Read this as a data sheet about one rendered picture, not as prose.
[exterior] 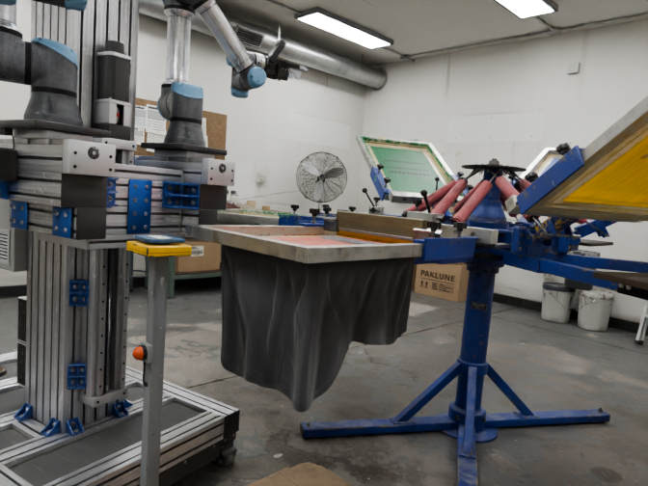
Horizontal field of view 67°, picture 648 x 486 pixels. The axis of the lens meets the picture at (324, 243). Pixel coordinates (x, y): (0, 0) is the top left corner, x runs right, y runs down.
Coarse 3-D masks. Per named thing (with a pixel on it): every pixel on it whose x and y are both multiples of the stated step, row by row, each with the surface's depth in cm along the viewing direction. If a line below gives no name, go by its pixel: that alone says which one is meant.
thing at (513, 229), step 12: (516, 228) 205; (528, 228) 256; (504, 240) 221; (516, 240) 205; (528, 240) 202; (552, 240) 202; (564, 240) 224; (576, 240) 225; (516, 252) 205; (528, 252) 205; (540, 252) 207; (564, 252) 224
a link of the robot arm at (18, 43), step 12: (0, 12) 130; (12, 12) 132; (0, 24) 129; (12, 24) 132; (0, 36) 129; (12, 36) 132; (0, 48) 130; (12, 48) 131; (24, 48) 133; (0, 60) 130; (12, 60) 131; (24, 60) 133; (0, 72) 132; (12, 72) 133; (24, 72) 134
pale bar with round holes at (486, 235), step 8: (448, 232) 183; (456, 232) 184; (464, 232) 179; (472, 232) 178; (480, 232) 174; (488, 232) 172; (496, 232) 174; (480, 240) 174; (488, 240) 172; (496, 240) 174
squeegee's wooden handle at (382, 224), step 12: (348, 216) 190; (360, 216) 186; (372, 216) 181; (384, 216) 178; (348, 228) 190; (360, 228) 186; (372, 228) 181; (384, 228) 178; (396, 228) 174; (408, 228) 170; (420, 228) 166
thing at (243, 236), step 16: (208, 240) 150; (224, 240) 144; (240, 240) 138; (256, 240) 132; (272, 240) 129; (288, 256) 123; (304, 256) 119; (320, 256) 121; (336, 256) 125; (352, 256) 130; (368, 256) 134; (384, 256) 139; (400, 256) 144
